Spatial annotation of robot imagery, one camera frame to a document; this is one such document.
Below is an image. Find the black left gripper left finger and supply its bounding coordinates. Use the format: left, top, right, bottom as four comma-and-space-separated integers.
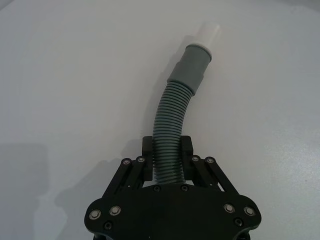
101, 136, 154, 204

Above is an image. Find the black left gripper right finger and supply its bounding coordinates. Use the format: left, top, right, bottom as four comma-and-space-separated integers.
180, 134, 231, 201

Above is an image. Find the white plastic pipe end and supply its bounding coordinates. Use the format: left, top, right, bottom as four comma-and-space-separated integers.
185, 22, 222, 56

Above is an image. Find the grey corrugated hose with cuff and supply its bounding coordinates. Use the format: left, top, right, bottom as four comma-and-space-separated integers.
151, 43, 214, 186

